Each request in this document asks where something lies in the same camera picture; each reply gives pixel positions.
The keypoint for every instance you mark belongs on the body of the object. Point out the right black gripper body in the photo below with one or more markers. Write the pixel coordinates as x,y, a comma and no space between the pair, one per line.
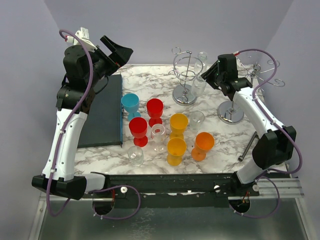
217,81

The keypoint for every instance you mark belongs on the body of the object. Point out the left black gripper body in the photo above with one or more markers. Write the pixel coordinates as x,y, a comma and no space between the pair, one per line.
102,64

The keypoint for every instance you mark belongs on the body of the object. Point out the clear glass bottle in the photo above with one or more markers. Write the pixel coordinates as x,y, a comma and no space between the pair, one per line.
196,120
136,155
198,86
200,65

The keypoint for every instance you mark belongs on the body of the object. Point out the chrome bottle rack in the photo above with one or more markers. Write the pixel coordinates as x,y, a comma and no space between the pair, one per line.
184,72

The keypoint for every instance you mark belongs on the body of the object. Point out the blue plastic wine glass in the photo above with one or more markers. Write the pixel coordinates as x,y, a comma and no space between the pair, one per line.
131,104

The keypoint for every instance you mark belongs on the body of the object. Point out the red plastic wine glass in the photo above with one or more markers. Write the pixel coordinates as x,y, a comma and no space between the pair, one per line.
138,127
155,109

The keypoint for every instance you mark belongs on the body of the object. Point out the dark orange wine glass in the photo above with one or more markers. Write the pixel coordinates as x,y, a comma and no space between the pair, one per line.
204,142

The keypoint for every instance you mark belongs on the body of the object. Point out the clear wine glass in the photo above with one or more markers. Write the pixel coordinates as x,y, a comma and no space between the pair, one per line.
158,136

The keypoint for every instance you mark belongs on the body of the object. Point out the yellow-orange wine glass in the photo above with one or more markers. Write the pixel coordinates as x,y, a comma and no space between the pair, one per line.
176,148

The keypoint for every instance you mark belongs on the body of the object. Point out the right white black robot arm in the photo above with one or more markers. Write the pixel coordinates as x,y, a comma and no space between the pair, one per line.
276,141

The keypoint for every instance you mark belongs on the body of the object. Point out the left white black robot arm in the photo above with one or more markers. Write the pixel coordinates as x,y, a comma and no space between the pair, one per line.
84,68

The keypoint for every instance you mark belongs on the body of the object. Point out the chrome wine glass rack right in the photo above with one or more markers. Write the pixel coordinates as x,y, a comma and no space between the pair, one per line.
249,67

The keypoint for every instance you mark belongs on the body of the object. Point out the orange standing plastic wine glass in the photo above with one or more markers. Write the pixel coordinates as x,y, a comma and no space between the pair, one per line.
178,124

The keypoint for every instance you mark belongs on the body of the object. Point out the dark metal crank key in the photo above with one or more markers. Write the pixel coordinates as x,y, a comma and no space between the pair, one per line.
254,136

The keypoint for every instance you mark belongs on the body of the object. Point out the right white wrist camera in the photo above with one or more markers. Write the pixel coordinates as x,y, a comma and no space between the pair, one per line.
236,53

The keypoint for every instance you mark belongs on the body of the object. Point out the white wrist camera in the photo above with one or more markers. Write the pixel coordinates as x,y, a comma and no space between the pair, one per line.
83,35
236,53

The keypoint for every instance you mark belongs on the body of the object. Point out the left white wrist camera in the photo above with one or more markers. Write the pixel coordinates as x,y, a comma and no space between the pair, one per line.
83,35

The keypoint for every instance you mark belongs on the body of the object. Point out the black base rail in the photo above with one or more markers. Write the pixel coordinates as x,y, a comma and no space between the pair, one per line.
174,190

